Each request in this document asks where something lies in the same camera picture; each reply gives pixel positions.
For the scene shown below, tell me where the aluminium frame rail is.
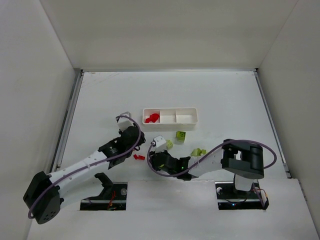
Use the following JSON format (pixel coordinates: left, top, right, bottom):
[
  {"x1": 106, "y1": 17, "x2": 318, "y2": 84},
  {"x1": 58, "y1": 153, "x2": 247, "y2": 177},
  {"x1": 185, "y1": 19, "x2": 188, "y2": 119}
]
[
  {"x1": 49, "y1": 68, "x2": 84, "y2": 172},
  {"x1": 254, "y1": 68, "x2": 292, "y2": 179}
]

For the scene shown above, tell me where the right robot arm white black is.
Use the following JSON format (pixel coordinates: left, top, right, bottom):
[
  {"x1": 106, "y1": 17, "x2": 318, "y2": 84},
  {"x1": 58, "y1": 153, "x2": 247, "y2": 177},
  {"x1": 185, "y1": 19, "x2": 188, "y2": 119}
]
[{"x1": 147, "y1": 139, "x2": 265, "y2": 192}]

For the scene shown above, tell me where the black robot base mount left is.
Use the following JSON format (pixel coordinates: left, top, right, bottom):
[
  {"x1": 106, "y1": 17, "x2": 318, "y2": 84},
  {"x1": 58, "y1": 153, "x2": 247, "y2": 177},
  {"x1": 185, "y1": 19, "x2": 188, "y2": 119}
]
[{"x1": 79, "y1": 173, "x2": 128, "y2": 211}]

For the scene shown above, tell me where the right aluminium frame rail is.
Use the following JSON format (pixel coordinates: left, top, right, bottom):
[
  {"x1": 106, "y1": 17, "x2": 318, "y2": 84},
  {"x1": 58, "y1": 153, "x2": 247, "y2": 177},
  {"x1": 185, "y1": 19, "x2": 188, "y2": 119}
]
[{"x1": 254, "y1": 68, "x2": 292, "y2": 179}]

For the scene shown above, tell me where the pale green square lego brick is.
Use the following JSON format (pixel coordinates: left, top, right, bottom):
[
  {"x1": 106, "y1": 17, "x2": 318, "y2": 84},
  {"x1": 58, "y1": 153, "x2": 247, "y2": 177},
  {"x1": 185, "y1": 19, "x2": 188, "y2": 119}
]
[{"x1": 166, "y1": 139, "x2": 174, "y2": 150}]

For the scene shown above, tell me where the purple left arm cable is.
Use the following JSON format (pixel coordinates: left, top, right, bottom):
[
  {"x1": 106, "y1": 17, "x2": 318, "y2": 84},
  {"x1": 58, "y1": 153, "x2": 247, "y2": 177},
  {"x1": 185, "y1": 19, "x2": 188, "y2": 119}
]
[{"x1": 27, "y1": 114, "x2": 141, "y2": 220}]

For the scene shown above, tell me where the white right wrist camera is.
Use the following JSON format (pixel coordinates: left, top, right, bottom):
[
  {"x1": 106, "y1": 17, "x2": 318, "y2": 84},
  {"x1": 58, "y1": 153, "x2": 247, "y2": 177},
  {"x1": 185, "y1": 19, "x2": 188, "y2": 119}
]
[{"x1": 151, "y1": 135, "x2": 167, "y2": 153}]

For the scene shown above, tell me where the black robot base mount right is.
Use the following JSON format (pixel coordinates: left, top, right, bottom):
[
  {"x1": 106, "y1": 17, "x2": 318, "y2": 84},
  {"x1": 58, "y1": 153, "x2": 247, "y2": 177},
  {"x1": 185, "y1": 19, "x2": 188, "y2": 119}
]
[{"x1": 215, "y1": 181, "x2": 270, "y2": 211}]

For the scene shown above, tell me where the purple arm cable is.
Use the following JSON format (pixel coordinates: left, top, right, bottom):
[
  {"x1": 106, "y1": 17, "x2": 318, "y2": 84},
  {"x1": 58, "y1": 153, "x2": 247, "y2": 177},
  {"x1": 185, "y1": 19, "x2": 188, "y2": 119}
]
[
  {"x1": 146, "y1": 139, "x2": 277, "y2": 178},
  {"x1": 27, "y1": 114, "x2": 141, "y2": 220}
]

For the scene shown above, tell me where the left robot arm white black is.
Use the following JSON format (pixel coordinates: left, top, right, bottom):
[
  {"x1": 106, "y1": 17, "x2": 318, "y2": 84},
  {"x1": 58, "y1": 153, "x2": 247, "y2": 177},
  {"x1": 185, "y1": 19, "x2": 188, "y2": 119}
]
[{"x1": 22, "y1": 125, "x2": 146, "y2": 225}]

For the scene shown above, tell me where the red round lego piece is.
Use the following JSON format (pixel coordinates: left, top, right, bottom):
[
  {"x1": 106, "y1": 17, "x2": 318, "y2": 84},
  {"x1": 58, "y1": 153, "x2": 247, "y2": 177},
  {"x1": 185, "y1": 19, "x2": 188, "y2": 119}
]
[{"x1": 145, "y1": 113, "x2": 160, "y2": 124}]

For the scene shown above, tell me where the large lime green lego brick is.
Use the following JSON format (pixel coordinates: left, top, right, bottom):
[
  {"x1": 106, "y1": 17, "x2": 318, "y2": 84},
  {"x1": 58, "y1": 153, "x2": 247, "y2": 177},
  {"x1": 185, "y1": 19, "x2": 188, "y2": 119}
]
[{"x1": 175, "y1": 131, "x2": 186, "y2": 143}]

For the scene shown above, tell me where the pale green lego brick right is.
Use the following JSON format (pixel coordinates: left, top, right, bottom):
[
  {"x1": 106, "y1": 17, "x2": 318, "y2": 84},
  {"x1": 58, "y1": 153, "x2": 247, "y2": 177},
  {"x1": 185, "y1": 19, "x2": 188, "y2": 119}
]
[{"x1": 190, "y1": 148, "x2": 202, "y2": 157}]

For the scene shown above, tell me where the left aluminium frame rail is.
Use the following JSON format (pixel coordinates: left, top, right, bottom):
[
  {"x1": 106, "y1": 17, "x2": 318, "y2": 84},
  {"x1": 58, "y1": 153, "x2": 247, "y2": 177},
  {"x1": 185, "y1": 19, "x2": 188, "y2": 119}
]
[{"x1": 49, "y1": 68, "x2": 84, "y2": 172}]

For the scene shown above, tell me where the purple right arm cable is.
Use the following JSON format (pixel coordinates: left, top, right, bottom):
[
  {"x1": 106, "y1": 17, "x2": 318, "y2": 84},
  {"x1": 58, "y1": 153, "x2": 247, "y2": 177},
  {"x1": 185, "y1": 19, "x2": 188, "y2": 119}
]
[{"x1": 146, "y1": 139, "x2": 277, "y2": 178}]

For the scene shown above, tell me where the white three-compartment tray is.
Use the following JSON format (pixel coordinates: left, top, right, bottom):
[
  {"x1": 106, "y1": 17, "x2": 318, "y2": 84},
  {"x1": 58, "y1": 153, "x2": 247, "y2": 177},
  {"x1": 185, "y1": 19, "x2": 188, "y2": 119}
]
[{"x1": 142, "y1": 107, "x2": 199, "y2": 132}]

